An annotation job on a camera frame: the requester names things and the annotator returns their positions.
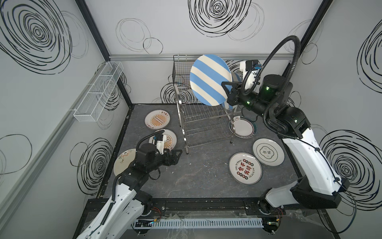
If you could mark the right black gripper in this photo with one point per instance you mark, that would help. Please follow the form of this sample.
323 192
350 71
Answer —
232 95

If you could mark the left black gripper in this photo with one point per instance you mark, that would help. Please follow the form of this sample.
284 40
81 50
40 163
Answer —
172 157

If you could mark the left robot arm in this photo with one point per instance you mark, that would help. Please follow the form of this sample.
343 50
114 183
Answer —
127 202

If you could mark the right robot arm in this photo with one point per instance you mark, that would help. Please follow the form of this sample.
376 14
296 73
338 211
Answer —
321 186

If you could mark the steel two-tier dish rack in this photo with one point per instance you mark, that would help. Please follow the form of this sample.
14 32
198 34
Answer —
200 124

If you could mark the orange sunburst plate near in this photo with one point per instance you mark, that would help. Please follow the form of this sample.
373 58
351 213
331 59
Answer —
169 143

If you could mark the orange sunburst plate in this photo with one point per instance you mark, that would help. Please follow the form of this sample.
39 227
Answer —
157 119
169 143

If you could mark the green rimmed white plate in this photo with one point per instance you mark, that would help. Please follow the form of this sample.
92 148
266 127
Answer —
241 127

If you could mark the orange sunburst plate far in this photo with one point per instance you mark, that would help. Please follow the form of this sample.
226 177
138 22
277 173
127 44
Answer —
157 119

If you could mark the cream floral plate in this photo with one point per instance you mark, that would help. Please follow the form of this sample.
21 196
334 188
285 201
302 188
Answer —
123 161

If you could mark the white plate green emblem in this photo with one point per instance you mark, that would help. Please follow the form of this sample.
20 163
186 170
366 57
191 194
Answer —
268 152

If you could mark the white plate red characters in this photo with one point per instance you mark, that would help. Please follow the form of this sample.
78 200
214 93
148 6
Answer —
245 168

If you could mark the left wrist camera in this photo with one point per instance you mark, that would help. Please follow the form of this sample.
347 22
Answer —
160 142

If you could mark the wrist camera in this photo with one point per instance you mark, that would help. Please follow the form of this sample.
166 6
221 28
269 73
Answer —
160 142
250 67

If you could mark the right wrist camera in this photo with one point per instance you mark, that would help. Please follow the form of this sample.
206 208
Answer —
250 67

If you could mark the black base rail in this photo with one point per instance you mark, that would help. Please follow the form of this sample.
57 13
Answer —
248 205

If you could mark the dark wire mesh basket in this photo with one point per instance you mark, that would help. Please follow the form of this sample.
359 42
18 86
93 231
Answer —
182 64

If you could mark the white slotted cable duct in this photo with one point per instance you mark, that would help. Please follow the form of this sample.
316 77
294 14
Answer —
214 223

